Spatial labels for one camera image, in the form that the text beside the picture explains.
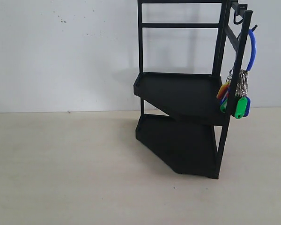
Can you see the colourful key tag bunch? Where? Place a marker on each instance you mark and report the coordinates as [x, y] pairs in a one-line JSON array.
[[241, 106]]

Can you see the black metal shelf rack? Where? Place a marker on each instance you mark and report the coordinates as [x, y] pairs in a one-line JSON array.
[[180, 118]]

